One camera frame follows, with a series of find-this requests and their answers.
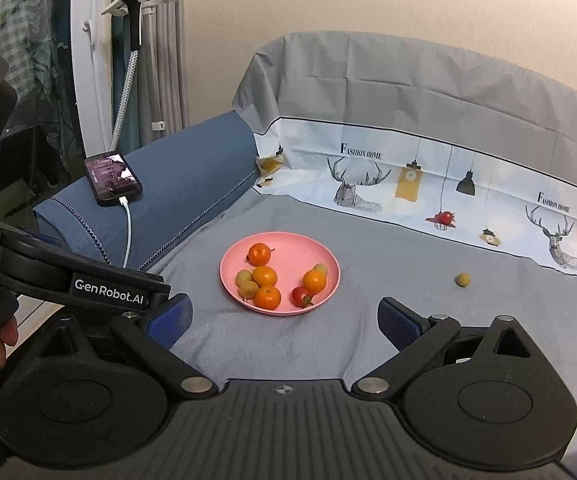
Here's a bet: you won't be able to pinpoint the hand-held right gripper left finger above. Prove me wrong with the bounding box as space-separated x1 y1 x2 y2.
33 294 219 398

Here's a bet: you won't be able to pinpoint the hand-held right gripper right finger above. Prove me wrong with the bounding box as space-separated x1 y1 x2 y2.
353 296 544 397

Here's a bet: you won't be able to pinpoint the orange mandarin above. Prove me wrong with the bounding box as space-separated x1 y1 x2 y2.
247 242 275 267
303 269 327 295
254 285 282 310
252 265 278 288

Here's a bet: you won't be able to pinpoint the pink plate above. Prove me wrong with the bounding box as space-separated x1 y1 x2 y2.
219 232 341 316

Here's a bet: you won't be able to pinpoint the black smartphone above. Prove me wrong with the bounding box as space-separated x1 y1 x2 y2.
83 152 142 207

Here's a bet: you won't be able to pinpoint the blue sofa armrest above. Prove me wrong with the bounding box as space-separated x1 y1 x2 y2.
32 111 260 271

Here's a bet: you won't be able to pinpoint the hanging plaid clothes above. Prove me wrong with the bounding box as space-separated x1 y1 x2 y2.
0 0 76 191

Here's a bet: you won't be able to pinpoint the grey printed cover cloth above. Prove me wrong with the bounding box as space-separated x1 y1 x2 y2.
153 31 577 471

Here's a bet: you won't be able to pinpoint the grey curtain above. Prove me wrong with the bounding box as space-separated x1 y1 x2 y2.
113 0 190 151

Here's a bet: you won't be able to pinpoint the white charging cable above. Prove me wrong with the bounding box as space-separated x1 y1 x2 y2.
118 197 133 268

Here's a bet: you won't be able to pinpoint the white door frame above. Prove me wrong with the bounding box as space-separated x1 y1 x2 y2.
70 0 115 161

